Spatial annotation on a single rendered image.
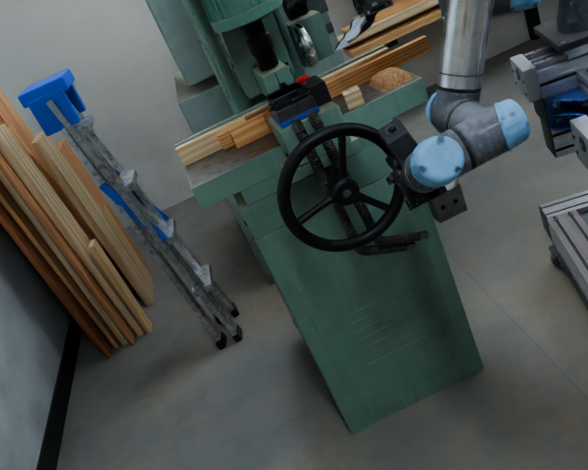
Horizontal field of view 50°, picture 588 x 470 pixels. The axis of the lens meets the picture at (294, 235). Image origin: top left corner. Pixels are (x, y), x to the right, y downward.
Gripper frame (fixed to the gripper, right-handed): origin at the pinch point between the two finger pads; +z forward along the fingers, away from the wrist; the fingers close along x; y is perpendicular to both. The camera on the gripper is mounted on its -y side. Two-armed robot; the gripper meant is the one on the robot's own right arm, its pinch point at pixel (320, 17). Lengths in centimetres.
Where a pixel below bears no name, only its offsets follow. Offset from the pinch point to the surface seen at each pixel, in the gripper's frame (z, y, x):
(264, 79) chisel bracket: 15.2, -12.5, 8.1
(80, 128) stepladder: 70, -78, 3
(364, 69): -9.7, -17.8, 16.5
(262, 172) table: 25.2, -3.6, 26.3
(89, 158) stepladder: 73, -79, 13
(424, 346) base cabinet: 4, -13, 93
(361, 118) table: -1.1, -3.4, 24.7
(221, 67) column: 22.1, -34.9, 2.3
